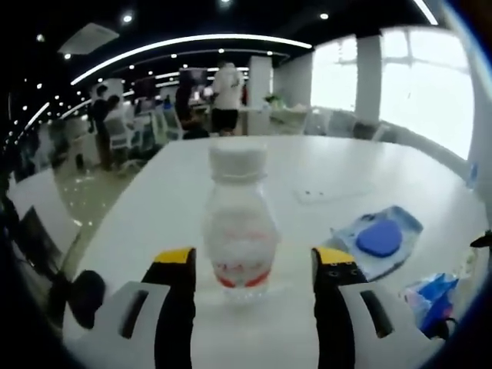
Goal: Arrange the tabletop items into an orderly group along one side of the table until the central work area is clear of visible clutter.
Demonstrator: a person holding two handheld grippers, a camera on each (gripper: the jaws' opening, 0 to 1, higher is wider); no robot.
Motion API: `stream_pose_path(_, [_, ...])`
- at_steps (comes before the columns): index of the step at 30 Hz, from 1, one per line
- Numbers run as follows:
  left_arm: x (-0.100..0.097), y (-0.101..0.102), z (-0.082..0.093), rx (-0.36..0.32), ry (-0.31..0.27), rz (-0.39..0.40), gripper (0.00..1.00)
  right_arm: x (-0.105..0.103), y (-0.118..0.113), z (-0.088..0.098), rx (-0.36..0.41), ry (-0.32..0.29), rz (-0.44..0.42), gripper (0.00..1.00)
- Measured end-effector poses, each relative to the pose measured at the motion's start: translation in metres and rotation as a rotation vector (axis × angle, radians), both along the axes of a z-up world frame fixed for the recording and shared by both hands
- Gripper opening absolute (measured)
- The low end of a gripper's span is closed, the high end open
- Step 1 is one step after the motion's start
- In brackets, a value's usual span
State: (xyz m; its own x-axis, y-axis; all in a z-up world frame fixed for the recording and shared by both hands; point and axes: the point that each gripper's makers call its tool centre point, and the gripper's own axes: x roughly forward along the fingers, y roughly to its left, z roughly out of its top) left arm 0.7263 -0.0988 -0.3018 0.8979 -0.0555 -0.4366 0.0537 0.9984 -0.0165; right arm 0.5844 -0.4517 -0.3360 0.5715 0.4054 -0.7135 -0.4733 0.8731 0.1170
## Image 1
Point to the black metal desk frame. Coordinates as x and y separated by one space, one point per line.
42 242

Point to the blue mouse blister package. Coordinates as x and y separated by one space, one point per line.
378 238

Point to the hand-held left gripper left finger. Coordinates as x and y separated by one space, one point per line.
173 307

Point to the blue plastic wipes packet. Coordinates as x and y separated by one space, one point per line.
434 296

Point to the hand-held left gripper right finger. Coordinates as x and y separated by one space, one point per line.
334 315

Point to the white table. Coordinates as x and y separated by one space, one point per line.
346 161

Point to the small clear bottle blue label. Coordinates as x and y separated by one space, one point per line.
473 176

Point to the black computer mouse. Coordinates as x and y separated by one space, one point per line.
86 300

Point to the clear plastic bottle red label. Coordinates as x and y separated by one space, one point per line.
238 230

